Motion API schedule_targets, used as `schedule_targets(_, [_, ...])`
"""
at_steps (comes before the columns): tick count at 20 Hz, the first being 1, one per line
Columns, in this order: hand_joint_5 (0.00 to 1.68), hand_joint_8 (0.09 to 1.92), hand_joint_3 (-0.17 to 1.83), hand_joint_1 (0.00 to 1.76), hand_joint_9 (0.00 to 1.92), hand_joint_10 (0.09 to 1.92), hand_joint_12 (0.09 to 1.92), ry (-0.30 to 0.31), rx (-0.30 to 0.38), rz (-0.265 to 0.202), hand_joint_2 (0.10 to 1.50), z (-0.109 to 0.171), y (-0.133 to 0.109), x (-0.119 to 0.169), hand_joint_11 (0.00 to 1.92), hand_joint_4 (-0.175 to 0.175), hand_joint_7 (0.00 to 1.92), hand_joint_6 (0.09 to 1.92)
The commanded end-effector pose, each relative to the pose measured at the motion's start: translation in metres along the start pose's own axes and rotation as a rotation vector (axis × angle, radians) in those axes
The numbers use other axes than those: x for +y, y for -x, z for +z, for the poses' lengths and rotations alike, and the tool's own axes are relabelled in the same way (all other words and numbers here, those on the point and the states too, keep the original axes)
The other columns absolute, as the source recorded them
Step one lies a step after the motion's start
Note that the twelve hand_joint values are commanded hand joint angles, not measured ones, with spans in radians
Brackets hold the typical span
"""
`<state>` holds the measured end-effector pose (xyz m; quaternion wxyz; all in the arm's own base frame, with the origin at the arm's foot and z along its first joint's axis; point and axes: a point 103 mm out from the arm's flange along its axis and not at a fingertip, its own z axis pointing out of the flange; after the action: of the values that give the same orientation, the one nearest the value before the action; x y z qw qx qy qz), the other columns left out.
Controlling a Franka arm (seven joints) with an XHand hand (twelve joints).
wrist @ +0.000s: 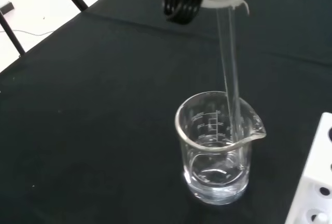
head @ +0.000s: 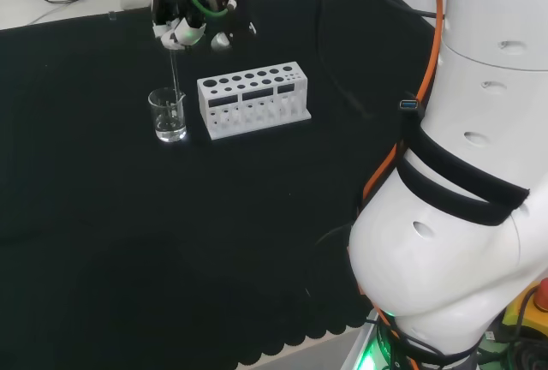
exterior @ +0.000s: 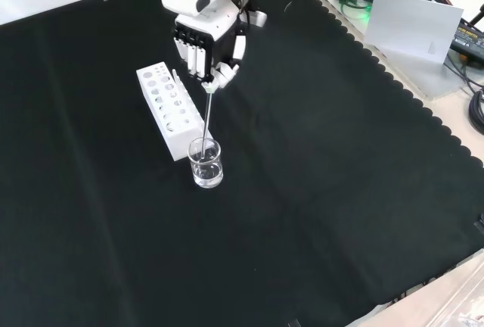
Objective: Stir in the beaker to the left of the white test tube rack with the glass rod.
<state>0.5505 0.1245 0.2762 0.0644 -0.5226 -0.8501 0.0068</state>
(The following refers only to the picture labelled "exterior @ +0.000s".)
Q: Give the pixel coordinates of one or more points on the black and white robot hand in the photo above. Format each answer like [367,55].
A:
[223,35]

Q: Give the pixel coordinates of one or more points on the clear glass rod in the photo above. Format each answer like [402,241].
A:
[207,122]

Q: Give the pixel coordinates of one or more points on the white test tube rack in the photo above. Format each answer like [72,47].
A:
[177,134]

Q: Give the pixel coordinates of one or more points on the small clear glass beaker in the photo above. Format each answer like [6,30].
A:
[207,175]

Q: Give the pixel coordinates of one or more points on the black bench cloth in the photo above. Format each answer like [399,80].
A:
[302,175]

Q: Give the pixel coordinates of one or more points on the pale board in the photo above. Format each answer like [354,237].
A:
[412,24]

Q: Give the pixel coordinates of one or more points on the black power adapter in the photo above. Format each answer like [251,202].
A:
[469,37]

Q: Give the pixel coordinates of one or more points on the black cloth clip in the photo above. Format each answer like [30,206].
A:
[478,224]

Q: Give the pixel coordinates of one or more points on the clear plastic bag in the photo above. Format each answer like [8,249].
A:
[459,296]

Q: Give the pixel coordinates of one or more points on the grey base plate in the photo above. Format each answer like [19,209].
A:
[423,77]

